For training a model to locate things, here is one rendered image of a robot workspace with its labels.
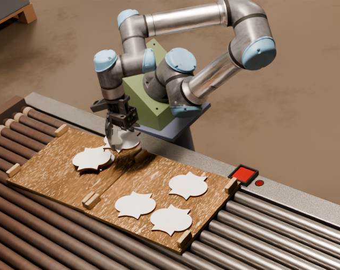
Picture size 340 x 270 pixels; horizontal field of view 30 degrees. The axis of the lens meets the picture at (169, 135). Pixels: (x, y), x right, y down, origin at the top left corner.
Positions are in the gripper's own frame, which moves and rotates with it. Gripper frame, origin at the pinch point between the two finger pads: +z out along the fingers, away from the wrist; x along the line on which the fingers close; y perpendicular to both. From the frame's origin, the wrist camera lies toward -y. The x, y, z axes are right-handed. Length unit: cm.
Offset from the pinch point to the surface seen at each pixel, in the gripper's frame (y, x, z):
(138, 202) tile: 16.3, -14.7, 10.8
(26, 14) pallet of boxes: -313, 210, 109
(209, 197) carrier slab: 36.5, -2.0, 10.9
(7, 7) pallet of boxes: -316, 195, 96
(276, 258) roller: 67, -14, 12
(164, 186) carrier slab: 19.0, -3.5, 11.5
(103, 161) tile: -7.5, -4.4, 9.2
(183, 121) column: -2.5, 37.6, 19.0
